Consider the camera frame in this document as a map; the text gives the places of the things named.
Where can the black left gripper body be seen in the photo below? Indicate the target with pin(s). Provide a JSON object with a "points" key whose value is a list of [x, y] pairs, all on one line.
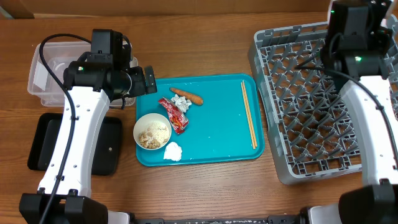
{"points": [[138, 84]]}

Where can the foil ball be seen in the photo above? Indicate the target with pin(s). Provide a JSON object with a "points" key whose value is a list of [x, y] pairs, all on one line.
{"points": [[181, 103]]}

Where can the orange carrot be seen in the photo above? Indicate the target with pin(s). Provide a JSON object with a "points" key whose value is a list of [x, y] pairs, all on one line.
{"points": [[189, 96]]}

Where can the white bowl with food scraps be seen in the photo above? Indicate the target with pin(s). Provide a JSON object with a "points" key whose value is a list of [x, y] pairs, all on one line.
{"points": [[152, 131]]}

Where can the red snack wrapper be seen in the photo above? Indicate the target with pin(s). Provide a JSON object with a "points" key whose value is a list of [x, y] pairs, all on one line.
{"points": [[176, 117]]}

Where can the wooden chopstick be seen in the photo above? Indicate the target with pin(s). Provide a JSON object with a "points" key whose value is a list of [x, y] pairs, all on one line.
{"points": [[248, 115], [250, 112]]}

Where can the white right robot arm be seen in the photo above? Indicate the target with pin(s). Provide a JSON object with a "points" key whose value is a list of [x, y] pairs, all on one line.
{"points": [[356, 44]]}

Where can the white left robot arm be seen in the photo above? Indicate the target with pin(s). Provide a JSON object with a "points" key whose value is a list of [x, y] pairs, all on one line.
{"points": [[89, 85]]}

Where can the grey dishwasher rack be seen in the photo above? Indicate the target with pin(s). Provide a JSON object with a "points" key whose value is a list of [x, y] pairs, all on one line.
{"points": [[309, 128]]}

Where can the crumpled white napkin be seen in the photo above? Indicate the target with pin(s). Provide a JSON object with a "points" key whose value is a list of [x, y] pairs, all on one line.
{"points": [[173, 152]]}

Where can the teal serving tray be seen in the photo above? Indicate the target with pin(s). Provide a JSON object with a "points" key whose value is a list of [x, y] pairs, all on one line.
{"points": [[227, 127]]}

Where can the white label sticker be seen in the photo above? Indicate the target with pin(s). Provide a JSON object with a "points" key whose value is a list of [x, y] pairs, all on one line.
{"points": [[40, 76]]}

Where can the black plastic tray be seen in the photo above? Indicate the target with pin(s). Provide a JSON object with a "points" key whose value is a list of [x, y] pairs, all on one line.
{"points": [[107, 148]]}

